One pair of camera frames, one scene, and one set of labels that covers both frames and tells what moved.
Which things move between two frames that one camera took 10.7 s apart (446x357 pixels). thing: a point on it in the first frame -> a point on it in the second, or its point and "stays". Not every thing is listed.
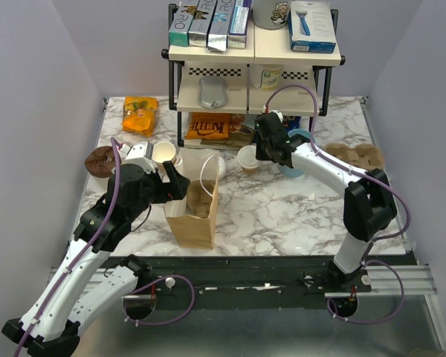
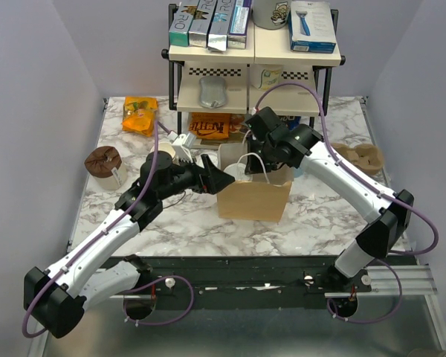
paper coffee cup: (162, 152) stays
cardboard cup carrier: (363, 156) stays
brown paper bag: (192, 219) -> (261, 199)
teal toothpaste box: (181, 22) stays
